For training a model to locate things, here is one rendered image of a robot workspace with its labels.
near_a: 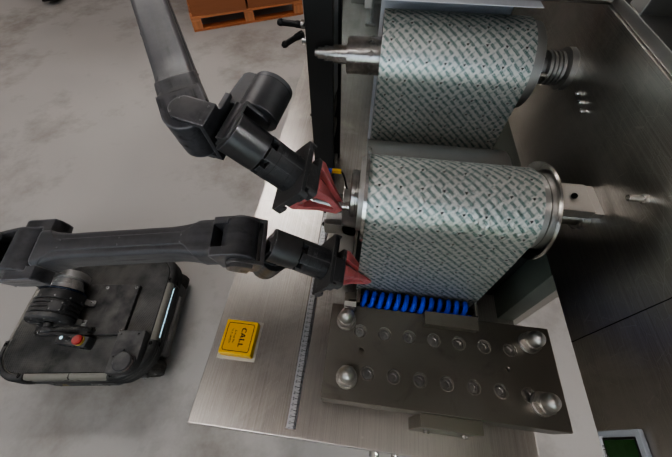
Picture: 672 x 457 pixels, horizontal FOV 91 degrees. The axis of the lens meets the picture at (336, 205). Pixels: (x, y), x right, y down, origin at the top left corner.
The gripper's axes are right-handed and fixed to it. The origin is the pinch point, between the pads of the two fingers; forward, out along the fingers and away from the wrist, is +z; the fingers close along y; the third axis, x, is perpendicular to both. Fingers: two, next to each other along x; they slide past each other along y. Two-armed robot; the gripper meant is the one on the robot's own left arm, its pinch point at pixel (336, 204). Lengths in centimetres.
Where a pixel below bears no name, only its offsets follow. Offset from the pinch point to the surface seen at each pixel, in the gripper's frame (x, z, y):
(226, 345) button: -37.5, 7.0, 15.0
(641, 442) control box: 23.5, 26.6, 27.5
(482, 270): 12.1, 22.5, 5.5
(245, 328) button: -35.2, 9.1, 11.2
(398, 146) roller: 7.5, 6.9, -14.2
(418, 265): 4.4, 15.8, 5.1
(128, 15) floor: -261, -98, -326
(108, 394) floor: -157, 19, 18
